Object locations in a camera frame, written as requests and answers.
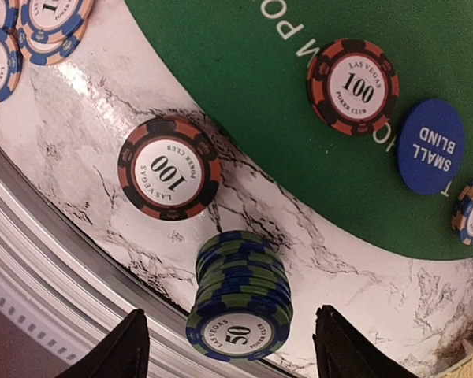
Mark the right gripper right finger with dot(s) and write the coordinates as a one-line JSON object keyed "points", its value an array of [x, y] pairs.
{"points": [[342, 351]]}

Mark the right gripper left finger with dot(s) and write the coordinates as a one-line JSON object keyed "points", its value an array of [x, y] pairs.
{"points": [[122, 353]]}

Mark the teal chip stack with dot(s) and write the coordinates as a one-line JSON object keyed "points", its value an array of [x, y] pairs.
{"points": [[243, 305]]}

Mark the brown chip stack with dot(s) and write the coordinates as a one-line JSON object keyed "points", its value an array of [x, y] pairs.
{"points": [[169, 169]]}

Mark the blue small blind button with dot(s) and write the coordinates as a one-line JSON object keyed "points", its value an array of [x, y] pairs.
{"points": [[431, 145]]}

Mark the round green poker mat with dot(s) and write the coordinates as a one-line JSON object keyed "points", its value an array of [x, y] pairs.
{"points": [[245, 64]]}

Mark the scattered blue ten chip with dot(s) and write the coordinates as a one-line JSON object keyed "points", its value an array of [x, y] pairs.
{"points": [[9, 10], [10, 64]]}

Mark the front aluminium rail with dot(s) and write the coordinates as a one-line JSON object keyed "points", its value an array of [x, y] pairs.
{"points": [[68, 294]]}

